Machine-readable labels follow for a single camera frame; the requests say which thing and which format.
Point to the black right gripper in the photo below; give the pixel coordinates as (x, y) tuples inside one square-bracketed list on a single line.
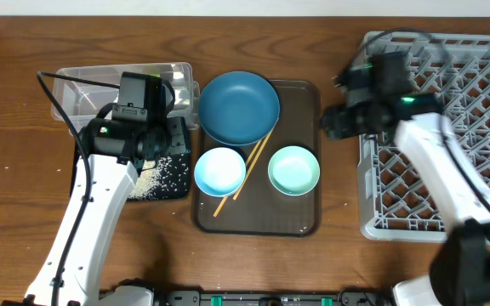
[(340, 127)]

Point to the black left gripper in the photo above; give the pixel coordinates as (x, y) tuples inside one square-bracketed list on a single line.
[(178, 134)]

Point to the pile of white rice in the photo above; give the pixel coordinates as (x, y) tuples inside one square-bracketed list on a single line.
[(168, 178)]

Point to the light blue bowl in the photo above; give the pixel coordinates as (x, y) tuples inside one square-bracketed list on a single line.
[(219, 172)]

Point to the dark blue plate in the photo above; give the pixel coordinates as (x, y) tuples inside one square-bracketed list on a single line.
[(238, 108)]

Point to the mint green bowl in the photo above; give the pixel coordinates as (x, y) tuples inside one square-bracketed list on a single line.
[(294, 170)]

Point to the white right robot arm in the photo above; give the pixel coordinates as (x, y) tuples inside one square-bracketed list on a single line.
[(460, 271)]

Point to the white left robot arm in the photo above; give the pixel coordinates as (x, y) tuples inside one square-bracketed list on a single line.
[(71, 274)]

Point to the black waste tray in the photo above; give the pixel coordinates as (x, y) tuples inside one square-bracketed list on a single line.
[(110, 180)]

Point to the clear plastic waste bin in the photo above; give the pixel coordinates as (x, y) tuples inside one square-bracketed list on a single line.
[(82, 102)]

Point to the grey dishwasher rack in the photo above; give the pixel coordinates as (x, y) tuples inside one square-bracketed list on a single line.
[(393, 203)]

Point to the brown serving tray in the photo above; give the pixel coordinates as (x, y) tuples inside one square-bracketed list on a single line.
[(261, 209)]

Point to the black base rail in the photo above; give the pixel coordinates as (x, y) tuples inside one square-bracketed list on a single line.
[(194, 296)]

